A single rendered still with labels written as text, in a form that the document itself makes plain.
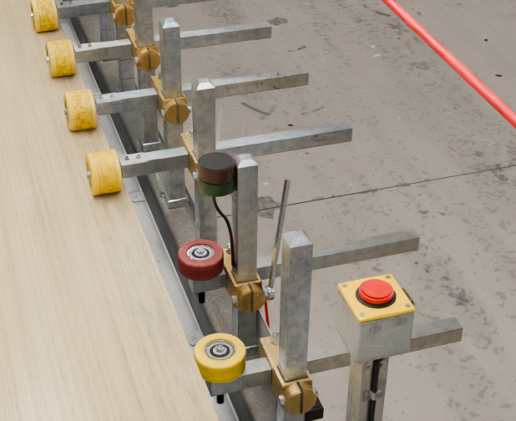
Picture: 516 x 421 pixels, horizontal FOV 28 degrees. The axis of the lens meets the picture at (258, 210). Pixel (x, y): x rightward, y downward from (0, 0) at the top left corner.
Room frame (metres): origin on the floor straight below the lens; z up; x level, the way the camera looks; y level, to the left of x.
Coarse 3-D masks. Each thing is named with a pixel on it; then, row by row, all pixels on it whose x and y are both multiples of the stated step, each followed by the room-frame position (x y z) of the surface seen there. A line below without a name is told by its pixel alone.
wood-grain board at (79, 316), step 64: (0, 0) 2.54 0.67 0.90; (0, 64) 2.17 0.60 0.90; (0, 128) 1.88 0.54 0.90; (64, 128) 1.88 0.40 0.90; (0, 192) 1.64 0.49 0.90; (64, 192) 1.64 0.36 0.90; (0, 256) 1.44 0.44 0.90; (64, 256) 1.44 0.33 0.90; (128, 256) 1.45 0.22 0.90; (0, 320) 1.27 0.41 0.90; (64, 320) 1.28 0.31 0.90; (128, 320) 1.28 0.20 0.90; (0, 384) 1.13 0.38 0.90; (64, 384) 1.13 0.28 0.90; (128, 384) 1.13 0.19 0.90; (192, 384) 1.13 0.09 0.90
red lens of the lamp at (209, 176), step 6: (198, 162) 1.42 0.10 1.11; (234, 162) 1.42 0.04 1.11; (198, 168) 1.41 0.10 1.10; (234, 168) 1.41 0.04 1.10; (198, 174) 1.41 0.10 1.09; (204, 174) 1.40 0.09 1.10; (210, 174) 1.39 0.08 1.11; (216, 174) 1.39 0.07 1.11; (222, 174) 1.39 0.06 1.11; (228, 174) 1.40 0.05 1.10; (234, 174) 1.41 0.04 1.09; (204, 180) 1.40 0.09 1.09; (210, 180) 1.39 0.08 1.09; (216, 180) 1.39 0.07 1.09; (222, 180) 1.39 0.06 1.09; (228, 180) 1.40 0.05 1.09
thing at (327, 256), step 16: (352, 240) 1.56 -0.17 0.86; (368, 240) 1.56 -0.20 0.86; (384, 240) 1.56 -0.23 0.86; (400, 240) 1.56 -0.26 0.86; (416, 240) 1.57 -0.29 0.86; (320, 256) 1.51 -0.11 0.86; (336, 256) 1.52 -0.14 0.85; (352, 256) 1.53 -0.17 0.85; (368, 256) 1.54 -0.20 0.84; (224, 272) 1.46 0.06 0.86; (192, 288) 1.43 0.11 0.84; (208, 288) 1.44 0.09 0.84
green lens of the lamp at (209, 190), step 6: (198, 180) 1.42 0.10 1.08; (234, 180) 1.41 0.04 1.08; (198, 186) 1.42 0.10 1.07; (204, 186) 1.40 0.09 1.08; (210, 186) 1.39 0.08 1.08; (216, 186) 1.39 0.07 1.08; (222, 186) 1.39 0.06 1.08; (228, 186) 1.40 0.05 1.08; (234, 186) 1.41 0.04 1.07; (204, 192) 1.40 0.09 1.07; (210, 192) 1.39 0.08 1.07; (216, 192) 1.39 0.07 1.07; (222, 192) 1.39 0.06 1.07; (228, 192) 1.40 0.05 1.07
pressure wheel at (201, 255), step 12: (204, 240) 1.49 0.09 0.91; (180, 252) 1.45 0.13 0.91; (192, 252) 1.46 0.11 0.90; (204, 252) 1.45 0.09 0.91; (216, 252) 1.45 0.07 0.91; (180, 264) 1.43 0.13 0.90; (192, 264) 1.42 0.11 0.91; (204, 264) 1.42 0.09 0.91; (216, 264) 1.43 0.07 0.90; (192, 276) 1.42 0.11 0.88; (204, 276) 1.41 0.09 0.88; (216, 276) 1.43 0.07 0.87; (204, 300) 1.45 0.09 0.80
